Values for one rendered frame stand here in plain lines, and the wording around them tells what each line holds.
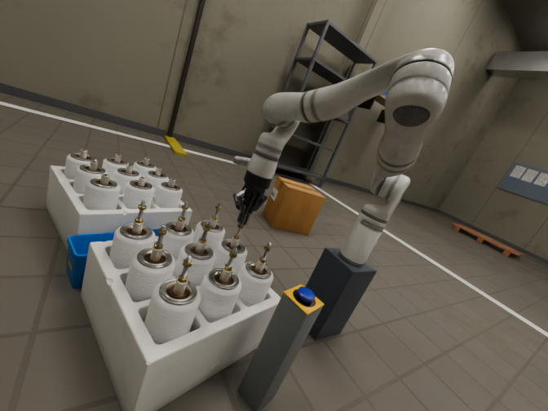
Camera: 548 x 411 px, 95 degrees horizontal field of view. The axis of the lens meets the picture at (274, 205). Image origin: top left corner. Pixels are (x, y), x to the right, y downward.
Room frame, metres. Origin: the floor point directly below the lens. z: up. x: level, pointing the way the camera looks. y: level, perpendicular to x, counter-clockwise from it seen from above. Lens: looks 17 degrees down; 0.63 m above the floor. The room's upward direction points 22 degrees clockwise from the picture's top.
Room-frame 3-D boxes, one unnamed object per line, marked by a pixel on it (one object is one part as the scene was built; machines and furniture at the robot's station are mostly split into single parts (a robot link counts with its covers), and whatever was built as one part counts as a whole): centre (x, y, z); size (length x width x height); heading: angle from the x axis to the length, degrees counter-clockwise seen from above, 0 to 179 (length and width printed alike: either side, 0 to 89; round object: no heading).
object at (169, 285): (0.43, 0.12, 0.25); 0.08 x 0.08 x 0.01
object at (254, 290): (0.62, -0.03, 0.16); 0.10 x 0.10 x 0.18
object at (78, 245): (0.70, 0.40, 0.06); 0.30 x 0.11 x 0.12; 144
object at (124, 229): (0.57, 0.31, 0.25); 0.08 x 0.08 x 0.01
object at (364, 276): (0.83, -0.32, 0.15); 0.14 x 0.14 x 0.30; 38
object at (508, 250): (5.16, -4.24, 0.05); 1.17 x 0.80 x 0.11; 39
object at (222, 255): (0.69, 0.07, 0.16); 0.10 x 0.10 x 0.18
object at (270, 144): (0.69, 0.06, 0.62); 0.09 x 0.07 x 0.15; 139
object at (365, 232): (0.83, -0.32, 0.39); 0.09 x 0.09 x 0.17; 38
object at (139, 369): (0.59, 0.14, 0.09); 0.39 x 0.39 x 0.18; 53
